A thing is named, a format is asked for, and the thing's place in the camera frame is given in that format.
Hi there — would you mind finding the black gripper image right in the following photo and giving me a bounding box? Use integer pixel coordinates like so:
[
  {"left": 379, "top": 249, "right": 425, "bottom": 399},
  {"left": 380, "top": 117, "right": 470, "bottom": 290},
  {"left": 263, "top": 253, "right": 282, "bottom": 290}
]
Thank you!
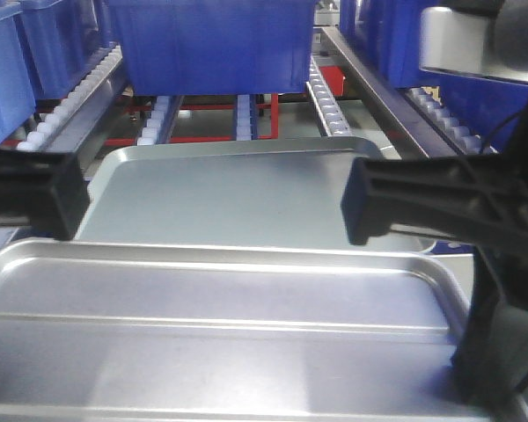
[{"left": 341, "top": 103, "right": 528, "bottom": 304}]

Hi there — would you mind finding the blue bin back left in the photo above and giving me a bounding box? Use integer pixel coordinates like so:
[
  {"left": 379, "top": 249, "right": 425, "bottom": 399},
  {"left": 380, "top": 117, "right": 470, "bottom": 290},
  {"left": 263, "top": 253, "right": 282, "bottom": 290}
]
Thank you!
[{"left": 15, "top": 0, "right": 113, "bottom": 100}]

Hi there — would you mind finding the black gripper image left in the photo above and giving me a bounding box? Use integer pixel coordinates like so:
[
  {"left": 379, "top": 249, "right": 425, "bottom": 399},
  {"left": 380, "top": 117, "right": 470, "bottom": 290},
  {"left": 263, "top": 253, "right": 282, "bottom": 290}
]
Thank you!
[{"left": 0, "top": 148, "right": 91, "bottom": 240}]

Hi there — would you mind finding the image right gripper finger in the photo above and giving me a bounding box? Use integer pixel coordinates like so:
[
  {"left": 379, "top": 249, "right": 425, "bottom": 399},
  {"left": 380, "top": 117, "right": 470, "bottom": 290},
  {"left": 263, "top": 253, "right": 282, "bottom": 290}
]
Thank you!
[{"left": 451, "top": 250, "right": 528, "bottom": 407}]

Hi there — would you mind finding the light blue bin left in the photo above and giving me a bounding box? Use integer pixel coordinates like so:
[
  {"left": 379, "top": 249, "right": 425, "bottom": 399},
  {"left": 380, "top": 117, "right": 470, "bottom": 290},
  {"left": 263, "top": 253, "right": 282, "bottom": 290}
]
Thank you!
[{"left": 0, "top": 1, "right": 35, "bottom": 143}]

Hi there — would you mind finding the large silver flat tray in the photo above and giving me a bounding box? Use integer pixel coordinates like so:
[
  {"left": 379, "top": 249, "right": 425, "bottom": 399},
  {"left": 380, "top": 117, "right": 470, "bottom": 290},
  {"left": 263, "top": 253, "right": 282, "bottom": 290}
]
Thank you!
[{"left": 74, "top": 135, "right": 436, "bottom": 252}]

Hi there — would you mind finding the left steel divider rail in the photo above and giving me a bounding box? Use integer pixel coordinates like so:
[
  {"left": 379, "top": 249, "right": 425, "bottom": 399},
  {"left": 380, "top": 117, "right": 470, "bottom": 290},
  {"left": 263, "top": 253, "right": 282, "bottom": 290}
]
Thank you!
[{"left": 41, "top": 47, "right": 128, "bottom": 170}]

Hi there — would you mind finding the blue bin right shelf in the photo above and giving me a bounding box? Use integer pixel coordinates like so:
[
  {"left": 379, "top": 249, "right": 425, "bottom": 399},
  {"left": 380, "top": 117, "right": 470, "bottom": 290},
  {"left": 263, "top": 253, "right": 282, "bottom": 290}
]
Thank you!
[{"left": 339, "top": 1, "right": 528, "bottom": 150}]

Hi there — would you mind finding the right steel divider rail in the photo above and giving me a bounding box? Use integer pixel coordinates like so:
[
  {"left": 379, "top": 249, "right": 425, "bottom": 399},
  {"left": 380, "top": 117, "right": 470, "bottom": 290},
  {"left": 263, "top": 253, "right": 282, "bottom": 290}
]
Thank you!
[{"left": 319, "top": 26, "right": 458, "bottom": 158}]

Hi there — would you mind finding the silver ribbed metal tray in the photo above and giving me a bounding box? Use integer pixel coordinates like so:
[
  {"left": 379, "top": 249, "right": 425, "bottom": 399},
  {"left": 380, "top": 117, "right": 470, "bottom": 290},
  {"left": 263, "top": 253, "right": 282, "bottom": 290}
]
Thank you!
[{"left": 0, "top": 239, "right": 528, "bottom": 421}]

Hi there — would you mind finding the far left roller track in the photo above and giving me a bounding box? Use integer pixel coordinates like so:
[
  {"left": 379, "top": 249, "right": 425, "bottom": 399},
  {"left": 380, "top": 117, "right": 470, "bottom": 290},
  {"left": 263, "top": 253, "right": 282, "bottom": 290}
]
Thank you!
[{"left": 16, "top": 45, "right": 122, "bottom": 152}]

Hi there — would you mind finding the right white roller track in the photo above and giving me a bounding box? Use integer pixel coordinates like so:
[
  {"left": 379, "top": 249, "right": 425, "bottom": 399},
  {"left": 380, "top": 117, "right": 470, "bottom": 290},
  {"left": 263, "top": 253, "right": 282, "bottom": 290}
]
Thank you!
[{"left": 305, "top": 56, "right": 353, "bottom": 137}]

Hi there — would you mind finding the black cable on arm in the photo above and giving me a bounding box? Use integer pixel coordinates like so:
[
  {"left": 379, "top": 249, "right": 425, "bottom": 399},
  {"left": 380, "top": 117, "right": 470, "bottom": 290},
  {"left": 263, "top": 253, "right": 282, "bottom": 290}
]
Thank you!
[{"left": 479, "top": 47, "right": 528, "bottom": 155}]

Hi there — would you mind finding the red floor frame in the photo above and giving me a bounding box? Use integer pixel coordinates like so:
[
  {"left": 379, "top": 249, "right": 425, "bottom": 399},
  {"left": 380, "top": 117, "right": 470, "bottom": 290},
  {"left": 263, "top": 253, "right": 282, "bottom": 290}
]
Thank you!
[{"left": 0, "top": 65, "right": 348, "bottom": 149}]

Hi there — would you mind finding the left white roller track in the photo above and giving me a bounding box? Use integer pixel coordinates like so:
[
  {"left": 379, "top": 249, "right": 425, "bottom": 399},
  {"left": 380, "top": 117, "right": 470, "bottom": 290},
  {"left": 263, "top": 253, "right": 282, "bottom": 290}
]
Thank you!
[{"left": 136, "top": 96, "right": 184, "bottom": 146}]

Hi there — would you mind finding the steel divider rail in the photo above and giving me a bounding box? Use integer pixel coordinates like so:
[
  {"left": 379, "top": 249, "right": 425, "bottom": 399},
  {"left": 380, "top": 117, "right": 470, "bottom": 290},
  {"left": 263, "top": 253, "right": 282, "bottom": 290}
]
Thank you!
[
  {"left": 319, "top": 26, "right": 458, "bottom": 158},
  {"left": 41, "top": 47, "right": 128, "bottom": 170}
]

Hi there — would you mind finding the blue bin centre back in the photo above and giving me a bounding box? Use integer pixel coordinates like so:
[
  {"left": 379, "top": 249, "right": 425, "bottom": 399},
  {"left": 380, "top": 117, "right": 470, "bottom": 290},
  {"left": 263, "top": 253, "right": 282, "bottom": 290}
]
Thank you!
[{"left": 107, "top": 1, "right": 316, "bottom": 96}]

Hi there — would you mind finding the far right roller track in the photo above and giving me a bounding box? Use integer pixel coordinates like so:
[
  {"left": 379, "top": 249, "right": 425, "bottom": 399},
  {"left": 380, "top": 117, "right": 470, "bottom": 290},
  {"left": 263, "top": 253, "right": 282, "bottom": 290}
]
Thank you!
[{"left": 403, "top": 87, "right": 482, "bottom": 155}]

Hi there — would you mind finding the centre white roller track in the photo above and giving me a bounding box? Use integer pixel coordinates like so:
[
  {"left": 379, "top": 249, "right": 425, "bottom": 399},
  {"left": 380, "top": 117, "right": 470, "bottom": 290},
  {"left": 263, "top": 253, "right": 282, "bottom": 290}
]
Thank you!
[{"left": 233, "top": 94, "right": 259, "bottom": 141}]

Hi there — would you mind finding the white roller track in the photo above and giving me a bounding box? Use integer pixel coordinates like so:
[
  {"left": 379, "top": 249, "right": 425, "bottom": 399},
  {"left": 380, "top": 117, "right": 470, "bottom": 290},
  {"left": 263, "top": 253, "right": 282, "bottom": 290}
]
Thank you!
[
  {"left": 305, "top": 56, "right": 353, "bottom": 137},
  {"left": 136, "top": 96, "right": 184, "bottom": 146},
  {"left": 233, "top": 94, "right": 259, "bottom": 141}
]

